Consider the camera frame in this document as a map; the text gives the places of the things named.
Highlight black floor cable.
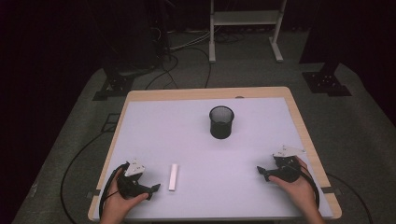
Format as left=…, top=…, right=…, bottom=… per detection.
left=326, top=172, right=375, bottom=224
left=144, top=46, right=213, bottom=91
left=60, top=132, right=108, bottom=224

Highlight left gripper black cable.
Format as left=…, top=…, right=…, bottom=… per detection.
left=98, top=161, right=130, bottom=219

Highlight white rectangular bar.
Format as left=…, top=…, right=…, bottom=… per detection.
left=168, top=163, right=179, bottom=192

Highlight white floor cables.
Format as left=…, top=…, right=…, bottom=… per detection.
left=167, top=29, right=216, bottom=52

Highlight person's left hand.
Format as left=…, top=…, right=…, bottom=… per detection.
left=99, top=169, right=149, bottom=224

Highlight person's right hand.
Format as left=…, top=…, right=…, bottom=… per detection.
left=268, top=156, right=316, bottom=218

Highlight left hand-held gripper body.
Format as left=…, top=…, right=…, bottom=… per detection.
left=116, top=159, right=149, bottom=201

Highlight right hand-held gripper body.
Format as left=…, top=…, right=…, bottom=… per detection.
left=268, top=145, right=307, bottom=184

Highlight black mesh pen cup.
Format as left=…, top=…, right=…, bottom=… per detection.
left=208, top=105, right=235, bottom=140

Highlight black stand base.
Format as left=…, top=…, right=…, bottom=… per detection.
left=92, top=66, right=135, bottom=102
left=302, top=62, right=353, bottom=97

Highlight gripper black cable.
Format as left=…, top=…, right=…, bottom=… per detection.
left=98, top=161, right=130, bottom=219
left=288, top=162, right=321, bottom=210

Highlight white table mat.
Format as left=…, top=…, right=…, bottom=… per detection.
left=92, top=97, right=334, bottom=220

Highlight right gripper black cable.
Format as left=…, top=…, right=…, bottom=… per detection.
left=288, top=162, right=321, bottom=210

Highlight white metal stand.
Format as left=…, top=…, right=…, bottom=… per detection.
left=208, top=0, right=288, bottom=64

